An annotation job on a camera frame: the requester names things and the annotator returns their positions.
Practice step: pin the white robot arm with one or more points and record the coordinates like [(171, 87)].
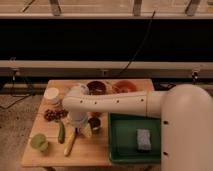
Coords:
[(185, 111)]

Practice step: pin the small metal cup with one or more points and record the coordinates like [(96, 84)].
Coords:
[(95, 124)]

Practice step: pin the white paper cup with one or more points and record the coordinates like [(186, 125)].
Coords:
[(51, 95)]

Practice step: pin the dark brown bowl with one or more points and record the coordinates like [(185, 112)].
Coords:
[(96, 88)]

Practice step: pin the orange bowl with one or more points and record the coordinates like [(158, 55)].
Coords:
[(124, 86)]

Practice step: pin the orange fruit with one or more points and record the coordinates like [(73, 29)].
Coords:
[(95, 114)]

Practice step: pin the bunch of red grapes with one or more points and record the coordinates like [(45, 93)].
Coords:
[(56, 114)]

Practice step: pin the green plastic tray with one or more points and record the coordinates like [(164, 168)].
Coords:
[(122, 133)]

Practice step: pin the grey sponge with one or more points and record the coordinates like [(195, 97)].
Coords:
[(144, 140)]

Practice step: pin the green cucumber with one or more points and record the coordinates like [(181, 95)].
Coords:
[(61, 135)]

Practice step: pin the wooden table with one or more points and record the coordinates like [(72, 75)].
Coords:
[(86, 152)]

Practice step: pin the green apple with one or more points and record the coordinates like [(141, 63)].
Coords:
[(39, 142)]

